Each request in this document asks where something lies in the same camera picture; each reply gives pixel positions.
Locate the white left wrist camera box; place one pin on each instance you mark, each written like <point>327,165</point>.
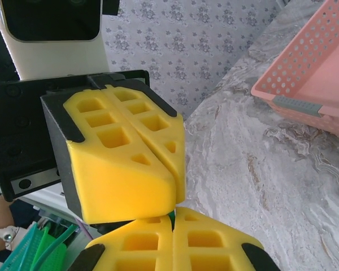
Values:
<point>59,56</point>

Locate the bright green mesh tray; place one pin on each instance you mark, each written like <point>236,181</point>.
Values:
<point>52,257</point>

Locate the pink perforated plastic basket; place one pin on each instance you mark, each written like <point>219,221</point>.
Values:
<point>327,70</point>

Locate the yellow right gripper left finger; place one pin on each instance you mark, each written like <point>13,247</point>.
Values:
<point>135,254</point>

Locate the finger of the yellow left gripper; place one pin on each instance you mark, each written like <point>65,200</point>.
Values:
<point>115,183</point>
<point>169,132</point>

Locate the person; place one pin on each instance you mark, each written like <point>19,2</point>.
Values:
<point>1,211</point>

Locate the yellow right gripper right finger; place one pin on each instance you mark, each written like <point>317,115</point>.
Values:
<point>214,254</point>

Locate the teal mesh tray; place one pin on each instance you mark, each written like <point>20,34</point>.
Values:
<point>19,251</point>

